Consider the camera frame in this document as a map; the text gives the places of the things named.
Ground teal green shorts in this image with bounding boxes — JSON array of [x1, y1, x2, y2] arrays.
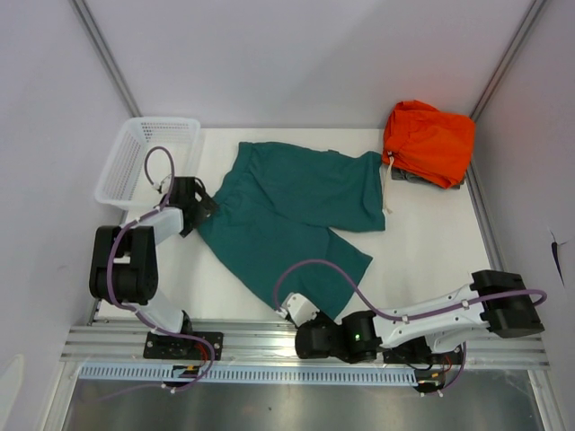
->
[[198, 142, 385, 319]]

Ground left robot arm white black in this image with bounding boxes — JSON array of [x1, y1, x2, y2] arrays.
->
[[89, 177, 218, 359]]

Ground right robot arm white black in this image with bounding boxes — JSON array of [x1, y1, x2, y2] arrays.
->
[[282, 270, 547, 364]]

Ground grey folded shorts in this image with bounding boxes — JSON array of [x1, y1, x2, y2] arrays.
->
[[384, 167, 465, 189]]

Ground orange folded shorts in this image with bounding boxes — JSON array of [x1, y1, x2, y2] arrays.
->
[[382, 101, 475, 189]]

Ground white plastic basket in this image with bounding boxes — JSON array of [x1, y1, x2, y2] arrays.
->
[[94, 117, 202, 211]]

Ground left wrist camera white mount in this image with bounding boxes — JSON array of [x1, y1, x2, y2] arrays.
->
[[152, 174, 173, 194]]

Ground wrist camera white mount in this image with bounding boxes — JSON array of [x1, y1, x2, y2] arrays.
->
[[152, 174, 173, 194], [276, 293, 320, 328]]

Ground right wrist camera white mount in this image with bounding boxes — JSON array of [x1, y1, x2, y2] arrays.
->
[[276, 293, 320, 328]]

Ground aluminium mounting rail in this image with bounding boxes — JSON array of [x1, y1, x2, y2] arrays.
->
[[60, 320, 550, 370]]

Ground white slotted cable duct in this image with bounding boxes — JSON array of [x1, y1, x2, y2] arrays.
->
[[79, 363, 417, 387]]

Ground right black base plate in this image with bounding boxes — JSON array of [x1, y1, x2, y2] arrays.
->
[[382, 337, 463, 369]]

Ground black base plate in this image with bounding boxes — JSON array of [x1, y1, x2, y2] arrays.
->
[[382, 337, 463, 369], [143, 331, 224, 361]]

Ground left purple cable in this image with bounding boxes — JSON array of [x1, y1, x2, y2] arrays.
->
[[106, 145, 215, 396]]

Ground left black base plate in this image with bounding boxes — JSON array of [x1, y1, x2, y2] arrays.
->
[[143, 331, 224, 361]]

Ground left aluminium frame post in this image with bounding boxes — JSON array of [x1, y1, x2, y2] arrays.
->
[[68, 0, 141, 118]]

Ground aluminium frame post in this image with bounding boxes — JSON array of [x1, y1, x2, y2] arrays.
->
[[470, 0, 550, 122], [68, 0, 141, 118]]

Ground right aluminium frame post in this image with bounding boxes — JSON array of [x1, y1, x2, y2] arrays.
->
[[470, 0, 550, 122]]

